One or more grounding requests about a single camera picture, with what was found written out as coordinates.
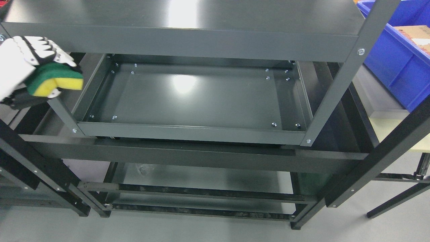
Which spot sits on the black metal shelf rack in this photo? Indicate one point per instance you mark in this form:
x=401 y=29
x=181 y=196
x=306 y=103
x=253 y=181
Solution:
x=77 y=172

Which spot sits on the cardboard box in bin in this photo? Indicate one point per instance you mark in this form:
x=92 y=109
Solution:
x=418 y=35

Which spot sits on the grey metal shelf unit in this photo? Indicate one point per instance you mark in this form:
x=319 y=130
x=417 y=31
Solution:
x=229 y=71

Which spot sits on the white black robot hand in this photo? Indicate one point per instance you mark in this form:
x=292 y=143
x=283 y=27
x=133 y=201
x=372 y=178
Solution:
x=20 y=56

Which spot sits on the blue plastic bin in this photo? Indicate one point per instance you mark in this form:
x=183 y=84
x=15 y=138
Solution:
x=399 y=63

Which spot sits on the green yellow sponge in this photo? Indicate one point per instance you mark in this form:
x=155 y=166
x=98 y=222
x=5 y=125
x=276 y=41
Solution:
x=50 y=79

